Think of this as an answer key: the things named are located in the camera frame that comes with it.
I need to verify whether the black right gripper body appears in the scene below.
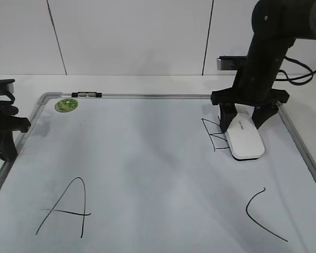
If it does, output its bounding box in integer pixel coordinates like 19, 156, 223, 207
210, 59, 291, 109

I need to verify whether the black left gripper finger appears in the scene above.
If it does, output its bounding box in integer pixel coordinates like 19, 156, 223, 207
0, 133, 17, 161

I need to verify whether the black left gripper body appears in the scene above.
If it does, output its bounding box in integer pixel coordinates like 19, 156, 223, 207
0, 91, 31, 134

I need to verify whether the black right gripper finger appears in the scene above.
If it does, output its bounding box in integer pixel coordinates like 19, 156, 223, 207
252, 104, 279, 129
219, 103, 238, 133

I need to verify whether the white whiteboard eraser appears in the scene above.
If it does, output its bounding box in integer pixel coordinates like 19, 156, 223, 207
225, 105, 265, 161

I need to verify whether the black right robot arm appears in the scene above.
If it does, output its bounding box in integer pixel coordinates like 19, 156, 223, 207
211, 1, 316, 132

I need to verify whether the round green magnet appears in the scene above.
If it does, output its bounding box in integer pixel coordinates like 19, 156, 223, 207
55, 98, 78, 113

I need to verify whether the black and silver marker clip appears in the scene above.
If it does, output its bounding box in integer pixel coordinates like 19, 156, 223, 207
71, 92, 103, 98

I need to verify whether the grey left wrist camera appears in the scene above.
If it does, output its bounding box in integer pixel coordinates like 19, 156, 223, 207
0, 79, 15, 95

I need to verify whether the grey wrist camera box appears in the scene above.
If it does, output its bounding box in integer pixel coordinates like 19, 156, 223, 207
216, 55, 246, 71

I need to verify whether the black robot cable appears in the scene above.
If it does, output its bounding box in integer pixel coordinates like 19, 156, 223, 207
273, 54, 316, 86

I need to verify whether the white whiteboard with grey frame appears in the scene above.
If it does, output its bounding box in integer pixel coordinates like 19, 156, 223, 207
0, 93, 316, 252

